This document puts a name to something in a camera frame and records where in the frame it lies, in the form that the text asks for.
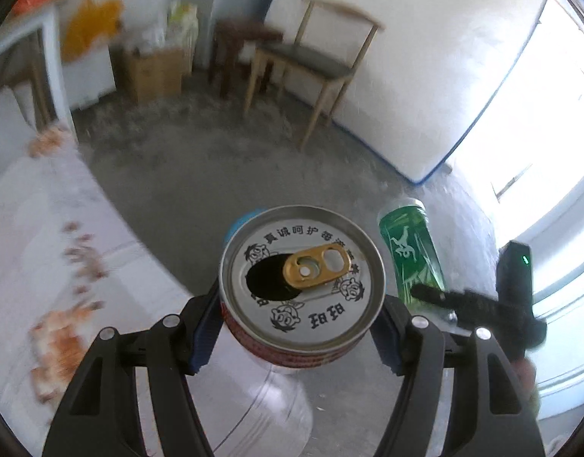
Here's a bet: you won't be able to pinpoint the yellow plastic bag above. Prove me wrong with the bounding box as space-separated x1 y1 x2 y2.
61 0 125 62

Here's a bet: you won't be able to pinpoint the red drink can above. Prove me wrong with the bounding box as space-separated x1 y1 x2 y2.
218 205 386 369

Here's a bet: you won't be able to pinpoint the white mattress against wall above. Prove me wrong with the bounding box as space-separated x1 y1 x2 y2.
267 0 546 184

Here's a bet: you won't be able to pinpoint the white shelf table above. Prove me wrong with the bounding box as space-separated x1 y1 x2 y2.
0 0 78 139

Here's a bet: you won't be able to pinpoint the wooden chair right side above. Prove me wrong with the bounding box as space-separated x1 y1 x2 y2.
243 0 385 151

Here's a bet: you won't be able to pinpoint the dark wooden stool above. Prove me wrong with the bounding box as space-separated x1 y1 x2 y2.
207 18 283 99

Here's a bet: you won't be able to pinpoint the white bags on box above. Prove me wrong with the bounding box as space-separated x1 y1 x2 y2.
146 0 199 53

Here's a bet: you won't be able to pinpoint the blue plastic trash basket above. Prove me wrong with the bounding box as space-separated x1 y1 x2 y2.
222 208 267 249

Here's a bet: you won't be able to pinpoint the cardboard box on floor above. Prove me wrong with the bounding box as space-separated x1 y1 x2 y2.
123 48 183 104

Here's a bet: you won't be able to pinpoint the person right hand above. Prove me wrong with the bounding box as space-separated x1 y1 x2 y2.
511 358 539 399

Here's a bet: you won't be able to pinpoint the floral tablecloth dining table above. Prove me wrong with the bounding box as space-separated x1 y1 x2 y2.
0 85 317 457

